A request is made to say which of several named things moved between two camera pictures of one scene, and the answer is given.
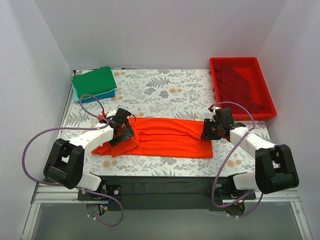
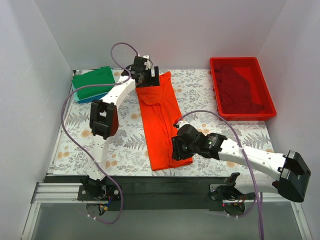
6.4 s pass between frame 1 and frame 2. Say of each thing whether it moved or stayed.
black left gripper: moved
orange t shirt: moved
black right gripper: moved
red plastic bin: stayed
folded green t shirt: stayed
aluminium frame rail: stayed
